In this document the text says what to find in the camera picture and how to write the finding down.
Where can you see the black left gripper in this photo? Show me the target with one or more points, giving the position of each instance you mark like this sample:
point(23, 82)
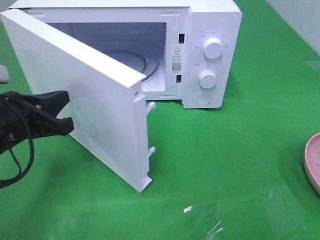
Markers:
point(15, 117)

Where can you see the white microwave door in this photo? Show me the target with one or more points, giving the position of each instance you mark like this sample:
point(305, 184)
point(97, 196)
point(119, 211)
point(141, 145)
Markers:
point(107, 104)

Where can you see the round white door button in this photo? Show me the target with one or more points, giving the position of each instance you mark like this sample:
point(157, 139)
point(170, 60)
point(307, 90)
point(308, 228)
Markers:
point(203, 99)

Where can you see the white microwave knob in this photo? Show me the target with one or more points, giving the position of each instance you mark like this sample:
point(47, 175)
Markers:
point(212, 47)
point(207, 79)

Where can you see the pink round plate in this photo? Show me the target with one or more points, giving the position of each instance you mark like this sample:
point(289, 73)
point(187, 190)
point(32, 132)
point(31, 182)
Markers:
point(311, 161)

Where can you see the warning label with QR code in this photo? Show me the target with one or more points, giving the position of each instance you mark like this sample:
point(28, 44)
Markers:
point(176, 57)

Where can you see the white microwave oven body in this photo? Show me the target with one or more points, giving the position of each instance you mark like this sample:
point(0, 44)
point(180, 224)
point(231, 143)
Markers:
point(162, 23)

